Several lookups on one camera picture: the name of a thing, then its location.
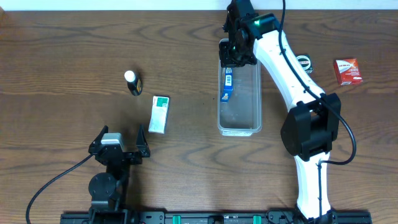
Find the blue toothpaste box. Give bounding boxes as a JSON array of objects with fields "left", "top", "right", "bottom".
[{"left": 220, "top": 67, "right": 233, "bottom": 103}]

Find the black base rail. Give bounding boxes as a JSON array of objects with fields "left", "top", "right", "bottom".
[{"left": 60, "top": 209, "right": 373, "bottom": 224}]

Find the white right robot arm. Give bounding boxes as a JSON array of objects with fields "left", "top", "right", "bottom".
[{"left": 219, "top": 1, "right": 341, "bottom": 222}]

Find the white green medicine box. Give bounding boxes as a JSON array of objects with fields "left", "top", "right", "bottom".
[{"left": 149, "top": 96, "right": 169, "bottom": 134}]

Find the dark green round-label box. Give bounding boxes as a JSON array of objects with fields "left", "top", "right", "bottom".
[{"left": 296, "top": 54, "right": 313, "bottom": 73}]

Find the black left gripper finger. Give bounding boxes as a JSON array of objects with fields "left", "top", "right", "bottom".
[
  {"left": 90, "top": 125, "right": 108, "bottom": 149},
  {"left": 136, "top": 124, "right": 149, "bottom": 151}
]

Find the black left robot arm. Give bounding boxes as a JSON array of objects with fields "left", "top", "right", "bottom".
[{"left": 88, "top": 125, "right": 150, "bottom": 211}]

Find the dark bottle white cap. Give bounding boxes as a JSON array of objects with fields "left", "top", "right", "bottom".
[{"left": 124, "top": 70, "right": 143, "bottom": 96}]

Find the clear plastic container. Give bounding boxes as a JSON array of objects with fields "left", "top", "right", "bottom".
[{"left": 217, "top": 63, "right": 262, "bottom": 137}]

